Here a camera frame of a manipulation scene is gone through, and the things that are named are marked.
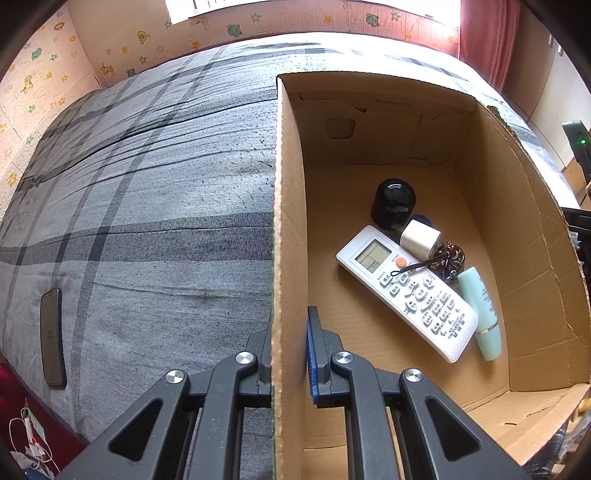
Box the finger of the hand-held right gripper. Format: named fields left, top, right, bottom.
left=561, top=207, right=591, bottom=241

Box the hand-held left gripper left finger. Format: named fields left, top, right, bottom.
left=59, top=318, right=273, bottom=480

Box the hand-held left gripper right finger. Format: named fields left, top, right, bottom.
left=306, top=305, right=531, bottom=480

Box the white remote control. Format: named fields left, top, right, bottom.
left=335, top=224, right=479, bottom=363

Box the metal keychain with charms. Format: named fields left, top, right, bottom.
left=390, top=242, right=465, bottom=281

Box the mint green tube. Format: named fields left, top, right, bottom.
left=457, top=266, right=502, bottom=361

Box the small cream charger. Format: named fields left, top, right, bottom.
left=400, top=219, right=443, bottom=260

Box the cardboard box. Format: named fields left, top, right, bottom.
left=270, top=70, right=591, bottom=480

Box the black dome-shaped gadget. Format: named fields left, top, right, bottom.
left=370, top=178, right=417, bottom=232

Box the cream wardrobe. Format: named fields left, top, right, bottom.
left=503, top=9, right=591, bottom=185

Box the red curtain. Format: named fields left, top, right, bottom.
left=458, top=0, right=522, bottom=90

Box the grey plaid bed sheet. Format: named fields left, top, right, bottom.
left=0, top=32, right=578, bottom=480

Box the black smartphone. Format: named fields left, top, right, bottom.
left=40, top=288, right=68, bottom=387

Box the red mattress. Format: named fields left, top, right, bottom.
left=0, top=360, right=88, bottom=462

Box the white cable bundle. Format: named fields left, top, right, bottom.
left=9, top=406, right=58, bottom=474

